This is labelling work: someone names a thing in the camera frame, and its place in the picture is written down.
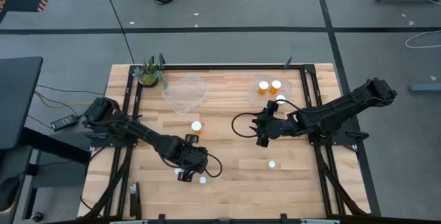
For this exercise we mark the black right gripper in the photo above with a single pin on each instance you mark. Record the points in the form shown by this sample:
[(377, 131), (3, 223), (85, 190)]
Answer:
[(277, 127)]

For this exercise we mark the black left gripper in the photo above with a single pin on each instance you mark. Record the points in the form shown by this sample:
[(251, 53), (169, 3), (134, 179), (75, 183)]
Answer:
[(186, 155)]

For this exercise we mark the small pale green pill bottle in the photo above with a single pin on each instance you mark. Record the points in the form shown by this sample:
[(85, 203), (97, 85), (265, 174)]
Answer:
[(203, 180), (177, 170), (271, 164)]

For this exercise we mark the orange pill bottle white cap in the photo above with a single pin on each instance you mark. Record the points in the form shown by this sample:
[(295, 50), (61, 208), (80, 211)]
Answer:
[(263, 85), (275, 84), (196, 126)]

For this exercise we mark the large orange bottle red print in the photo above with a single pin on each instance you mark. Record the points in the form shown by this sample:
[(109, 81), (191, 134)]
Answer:
[(282, 98)]

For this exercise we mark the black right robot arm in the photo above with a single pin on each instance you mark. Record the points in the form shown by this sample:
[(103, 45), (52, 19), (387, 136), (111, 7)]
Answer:
[(344, 108)]

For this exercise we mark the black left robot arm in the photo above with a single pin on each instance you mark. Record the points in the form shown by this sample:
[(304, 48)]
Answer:
[(138, 131)]

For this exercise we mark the clear plastic bin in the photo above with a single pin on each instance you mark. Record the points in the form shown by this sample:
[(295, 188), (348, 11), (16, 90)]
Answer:
[(186, 94), (254, 94)]

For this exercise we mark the black rectangular bar tool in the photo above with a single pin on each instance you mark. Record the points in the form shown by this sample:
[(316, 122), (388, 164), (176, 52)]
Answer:
[(133, 200)]

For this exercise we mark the potted green succulent plant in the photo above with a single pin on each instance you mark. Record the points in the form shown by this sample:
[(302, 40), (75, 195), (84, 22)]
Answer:
[(148, 77)]

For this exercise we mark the black power adapter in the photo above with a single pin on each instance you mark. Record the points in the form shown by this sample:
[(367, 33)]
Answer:
[(64, 122)]

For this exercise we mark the grey desk foot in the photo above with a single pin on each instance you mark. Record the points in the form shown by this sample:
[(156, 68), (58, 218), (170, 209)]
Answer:
[(425, 87)]

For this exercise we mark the black caster wheel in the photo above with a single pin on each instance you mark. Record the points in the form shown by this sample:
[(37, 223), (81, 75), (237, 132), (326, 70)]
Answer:
[(36, 216)]

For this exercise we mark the black desk top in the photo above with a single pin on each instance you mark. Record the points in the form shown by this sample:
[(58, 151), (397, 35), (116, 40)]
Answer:
[(17, 100)]

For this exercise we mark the black computer mouse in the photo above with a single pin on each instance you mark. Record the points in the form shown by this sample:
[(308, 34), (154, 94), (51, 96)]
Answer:
[(8, 191)]

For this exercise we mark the black aluminium table frame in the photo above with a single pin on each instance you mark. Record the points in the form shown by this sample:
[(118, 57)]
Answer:
[(220, 67)]

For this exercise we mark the black desk leg frame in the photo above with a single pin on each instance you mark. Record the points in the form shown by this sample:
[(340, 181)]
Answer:
[(51, 144)]

